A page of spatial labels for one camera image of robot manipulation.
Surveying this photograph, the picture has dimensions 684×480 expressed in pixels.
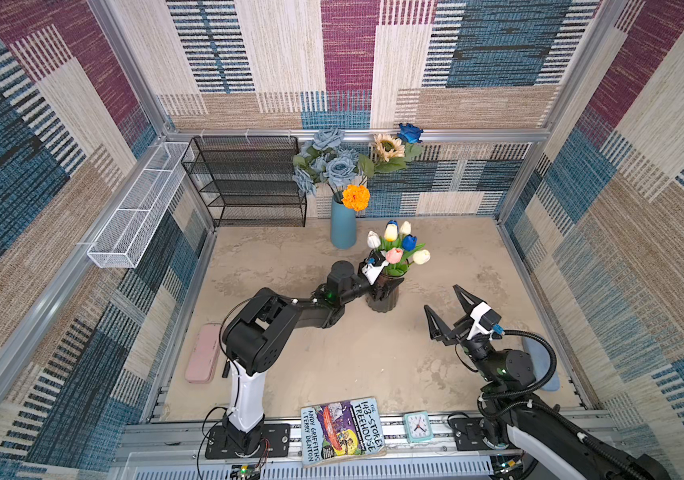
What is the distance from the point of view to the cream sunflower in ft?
2.68

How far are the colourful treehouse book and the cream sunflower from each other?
634mm

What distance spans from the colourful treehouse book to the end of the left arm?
28cm
